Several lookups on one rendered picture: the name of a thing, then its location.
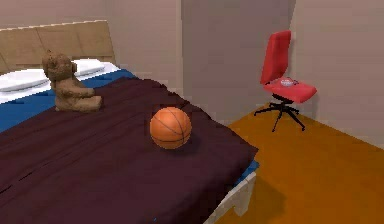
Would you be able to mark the white pillow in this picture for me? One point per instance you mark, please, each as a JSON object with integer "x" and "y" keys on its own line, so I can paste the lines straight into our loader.
{"x": 87, "y": 66}
{"x": 20, "y": 80}

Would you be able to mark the bed with maroon blanket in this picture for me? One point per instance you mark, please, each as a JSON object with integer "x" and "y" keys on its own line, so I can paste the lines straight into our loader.
{"x": 100, "y": 160}

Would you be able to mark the small grey round object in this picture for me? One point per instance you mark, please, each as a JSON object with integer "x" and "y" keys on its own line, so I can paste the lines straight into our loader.
{"x": 286, "y": 82}

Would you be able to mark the red office chair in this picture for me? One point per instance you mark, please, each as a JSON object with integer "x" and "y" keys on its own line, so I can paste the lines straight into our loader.
{"x": 278, "y": 70}

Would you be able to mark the brown teddy bear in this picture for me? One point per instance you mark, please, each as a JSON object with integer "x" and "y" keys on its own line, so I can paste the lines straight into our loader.
{"x": 68, "y": 87}

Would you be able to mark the orange basketball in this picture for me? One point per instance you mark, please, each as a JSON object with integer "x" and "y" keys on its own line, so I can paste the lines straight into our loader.
{"x": 170, "y": 127}

